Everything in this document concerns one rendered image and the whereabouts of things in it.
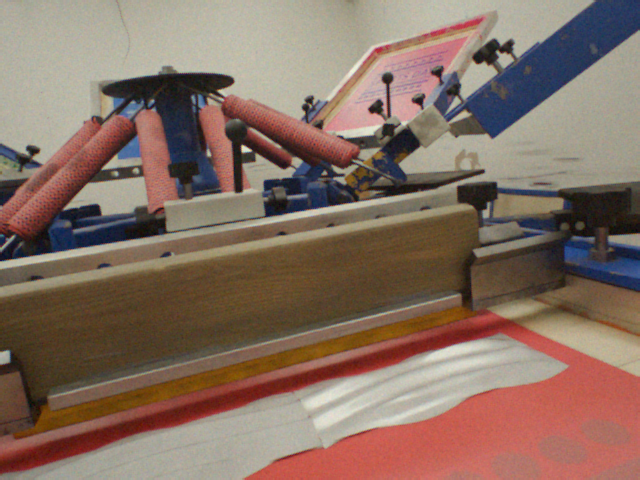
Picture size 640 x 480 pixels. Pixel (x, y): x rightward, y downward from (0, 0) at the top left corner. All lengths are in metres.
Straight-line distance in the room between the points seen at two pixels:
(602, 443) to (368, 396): 0.13
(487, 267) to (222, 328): 0.21
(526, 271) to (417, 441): 0.19
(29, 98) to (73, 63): 0.45
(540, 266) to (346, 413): 0.22
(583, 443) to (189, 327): 0.24
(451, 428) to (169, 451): 0.16
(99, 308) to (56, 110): 4.25
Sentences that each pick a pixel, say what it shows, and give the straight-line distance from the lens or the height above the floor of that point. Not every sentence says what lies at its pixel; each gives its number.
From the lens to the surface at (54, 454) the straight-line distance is 0.36.
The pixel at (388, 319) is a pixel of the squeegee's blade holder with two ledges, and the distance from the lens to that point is 0.36.
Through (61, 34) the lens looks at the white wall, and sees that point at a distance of 4.65.
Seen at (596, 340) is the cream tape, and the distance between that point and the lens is 0.41.
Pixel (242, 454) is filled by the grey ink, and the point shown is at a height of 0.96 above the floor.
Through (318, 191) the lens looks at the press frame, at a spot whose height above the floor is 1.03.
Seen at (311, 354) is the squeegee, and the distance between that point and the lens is 0.37.
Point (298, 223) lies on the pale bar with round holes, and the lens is 0.58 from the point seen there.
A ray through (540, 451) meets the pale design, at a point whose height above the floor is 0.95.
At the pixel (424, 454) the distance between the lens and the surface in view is 0.28.
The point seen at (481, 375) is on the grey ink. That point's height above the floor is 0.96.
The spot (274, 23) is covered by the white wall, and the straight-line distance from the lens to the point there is 4.78.
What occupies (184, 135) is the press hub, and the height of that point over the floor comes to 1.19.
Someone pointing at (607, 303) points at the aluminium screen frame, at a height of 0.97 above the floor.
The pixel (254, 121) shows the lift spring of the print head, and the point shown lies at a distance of 1.02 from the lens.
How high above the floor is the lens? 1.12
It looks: 11 degrees down
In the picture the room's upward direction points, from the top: 7 degrees counter-clockwise
